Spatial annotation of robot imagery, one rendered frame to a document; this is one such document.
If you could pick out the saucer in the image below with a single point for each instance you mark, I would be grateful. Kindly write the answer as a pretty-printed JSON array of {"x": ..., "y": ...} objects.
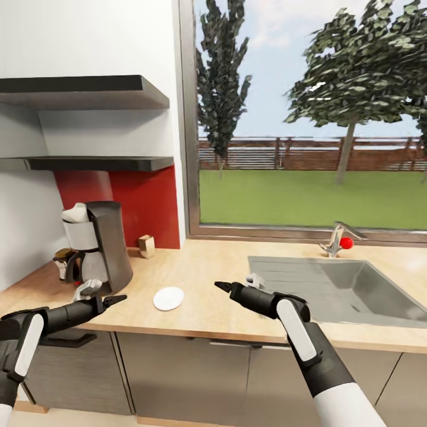
[{"x": 168, "y": 298}]

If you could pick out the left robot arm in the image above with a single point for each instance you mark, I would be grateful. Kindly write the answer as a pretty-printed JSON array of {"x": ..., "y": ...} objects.
[{"x": 20, "y": 332}]

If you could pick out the bottle of coffee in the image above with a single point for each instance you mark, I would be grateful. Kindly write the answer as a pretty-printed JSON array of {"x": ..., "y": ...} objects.
[{"x": 61, "y": 258}]

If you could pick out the paper coffee filter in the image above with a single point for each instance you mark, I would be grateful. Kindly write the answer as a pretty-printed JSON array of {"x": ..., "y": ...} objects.
[{"x": 76, "y": 215}]

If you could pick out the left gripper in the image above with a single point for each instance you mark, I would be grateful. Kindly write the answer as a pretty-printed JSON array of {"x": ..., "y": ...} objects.
[{"x": 84, "y": 311}]

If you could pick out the fixed window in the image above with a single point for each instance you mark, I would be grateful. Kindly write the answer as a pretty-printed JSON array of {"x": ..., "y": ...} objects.
[{"x": 295, "y": 114}]

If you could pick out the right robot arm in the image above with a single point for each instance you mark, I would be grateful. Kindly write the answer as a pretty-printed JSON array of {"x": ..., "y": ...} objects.
[{"x": 339, "y": 400}]

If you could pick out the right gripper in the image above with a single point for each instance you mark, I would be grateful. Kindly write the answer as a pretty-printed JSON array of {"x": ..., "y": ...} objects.
[{"x": 244, "y": 295}]

